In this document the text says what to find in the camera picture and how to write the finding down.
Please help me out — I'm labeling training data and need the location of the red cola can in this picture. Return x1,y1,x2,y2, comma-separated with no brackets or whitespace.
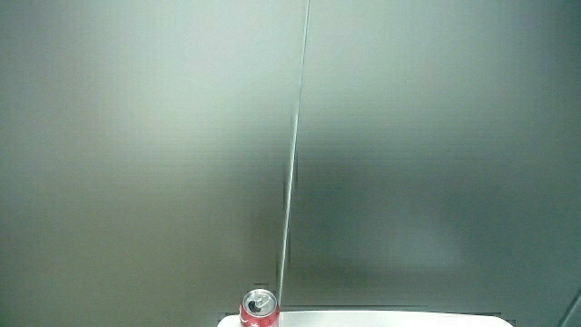
239,288,281,327

